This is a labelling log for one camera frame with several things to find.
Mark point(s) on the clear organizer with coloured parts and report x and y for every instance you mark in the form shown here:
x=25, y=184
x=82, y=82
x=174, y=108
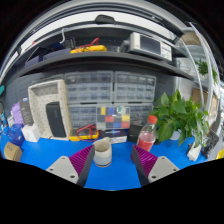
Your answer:
x=113, y=118

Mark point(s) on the white perforated tray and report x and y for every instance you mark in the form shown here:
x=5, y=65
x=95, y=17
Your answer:
x=38, y=100

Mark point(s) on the large leafy green potted plant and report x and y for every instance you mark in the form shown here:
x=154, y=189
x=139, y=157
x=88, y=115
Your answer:
x=180, y=116

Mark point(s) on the black zip case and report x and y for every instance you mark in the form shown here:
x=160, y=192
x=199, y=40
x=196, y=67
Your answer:
x=134, y=133

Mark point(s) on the white carton box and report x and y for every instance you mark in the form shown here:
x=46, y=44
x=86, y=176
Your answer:
x=31, y=133

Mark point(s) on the brown cardboard box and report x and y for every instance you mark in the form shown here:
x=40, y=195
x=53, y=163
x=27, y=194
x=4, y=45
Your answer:
x=12, y=151

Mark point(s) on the grey small-parts drawer cabinet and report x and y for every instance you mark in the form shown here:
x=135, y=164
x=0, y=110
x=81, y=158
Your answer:
x=135, y=87
x=140, y=113
x=89, y=87
x=81, y=115

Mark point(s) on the grey and white cup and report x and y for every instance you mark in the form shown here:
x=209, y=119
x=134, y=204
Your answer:
x=102, y=153

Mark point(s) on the red-capped red-label drink bottle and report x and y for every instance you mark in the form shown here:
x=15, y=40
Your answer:
x=146, y=140

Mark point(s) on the black rectangular pouch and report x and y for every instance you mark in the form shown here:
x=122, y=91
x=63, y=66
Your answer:
x=56, y=119

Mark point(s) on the purple plastic bag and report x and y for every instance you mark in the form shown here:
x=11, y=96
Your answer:
x=16, y=113

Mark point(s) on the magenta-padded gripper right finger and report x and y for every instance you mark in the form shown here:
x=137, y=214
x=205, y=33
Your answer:
x=161, y=166

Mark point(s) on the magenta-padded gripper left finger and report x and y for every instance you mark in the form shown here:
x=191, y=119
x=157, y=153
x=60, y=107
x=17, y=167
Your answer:
x=60, y=166

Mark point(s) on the white power adapter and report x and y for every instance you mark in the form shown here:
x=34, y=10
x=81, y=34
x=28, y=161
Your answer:
x=194, y=152

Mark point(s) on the dark grey flat box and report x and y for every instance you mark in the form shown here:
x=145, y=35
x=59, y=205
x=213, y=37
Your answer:
x=26, y=110

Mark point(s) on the small green trailing plant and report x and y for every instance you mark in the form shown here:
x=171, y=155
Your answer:
x=204, y=68

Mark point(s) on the dark purple and white box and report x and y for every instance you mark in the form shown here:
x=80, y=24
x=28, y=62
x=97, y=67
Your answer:
x=115, y=135

